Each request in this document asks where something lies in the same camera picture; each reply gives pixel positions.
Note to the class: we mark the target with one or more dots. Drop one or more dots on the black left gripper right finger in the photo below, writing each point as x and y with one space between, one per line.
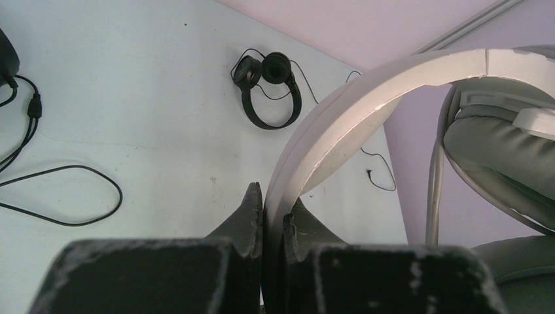
321 273

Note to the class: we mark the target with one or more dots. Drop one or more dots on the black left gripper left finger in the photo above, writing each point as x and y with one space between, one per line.
219 273

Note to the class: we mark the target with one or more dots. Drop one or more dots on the white gaming headset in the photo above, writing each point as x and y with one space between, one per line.
495 130

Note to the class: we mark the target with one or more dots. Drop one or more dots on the black and blue headset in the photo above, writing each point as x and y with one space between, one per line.
10 61

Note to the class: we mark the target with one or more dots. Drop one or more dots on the aluminium frame post right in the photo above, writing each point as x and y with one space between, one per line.
475 22

